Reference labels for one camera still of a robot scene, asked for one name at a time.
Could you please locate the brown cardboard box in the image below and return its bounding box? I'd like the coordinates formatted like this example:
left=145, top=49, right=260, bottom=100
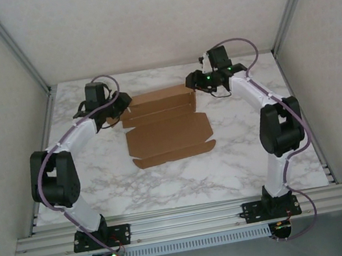
left=102, top=80, right=219, bottom=174

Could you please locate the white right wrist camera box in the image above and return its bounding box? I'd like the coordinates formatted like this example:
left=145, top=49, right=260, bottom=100
left=198, top=51, right=215, bottom=75

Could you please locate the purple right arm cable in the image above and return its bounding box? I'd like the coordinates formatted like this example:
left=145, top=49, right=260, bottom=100
left=198, top=27, right=328, bottom=250

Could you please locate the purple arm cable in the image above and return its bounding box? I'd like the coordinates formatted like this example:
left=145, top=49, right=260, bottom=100
left=198, top=27, right=328, bottom=250
left=18, top=73, right=148, bottom=256

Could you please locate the aluminium left side rail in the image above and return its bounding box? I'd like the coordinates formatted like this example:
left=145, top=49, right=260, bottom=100
left=5, top=87, right=79, bottom=238

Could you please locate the aluminium right side rail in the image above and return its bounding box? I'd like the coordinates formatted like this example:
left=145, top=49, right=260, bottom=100
left=271, top=44, right=339, bottom=192

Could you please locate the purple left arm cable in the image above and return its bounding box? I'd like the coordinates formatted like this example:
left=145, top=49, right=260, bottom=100
left=18, top=73, right=148, bottom=256

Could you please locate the aluminium left frame post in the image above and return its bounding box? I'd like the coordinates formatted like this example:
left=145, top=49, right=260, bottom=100
left=0, top=0, right=54, bottom=103

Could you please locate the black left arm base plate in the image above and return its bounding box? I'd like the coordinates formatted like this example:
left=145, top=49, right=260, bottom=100
left=71, top=222, right=134, bottom=254

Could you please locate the aluminium mounting rail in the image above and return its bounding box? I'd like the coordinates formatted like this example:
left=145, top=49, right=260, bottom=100
left=10, top=183, right=342, bottom=256

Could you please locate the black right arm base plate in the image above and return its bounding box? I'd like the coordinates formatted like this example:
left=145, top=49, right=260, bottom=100
left=241, top=193, right=304, bottom=225

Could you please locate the slotted grey cable duct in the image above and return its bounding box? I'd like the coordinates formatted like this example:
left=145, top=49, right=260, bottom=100
left=76, top=223, right=272, bottom=256

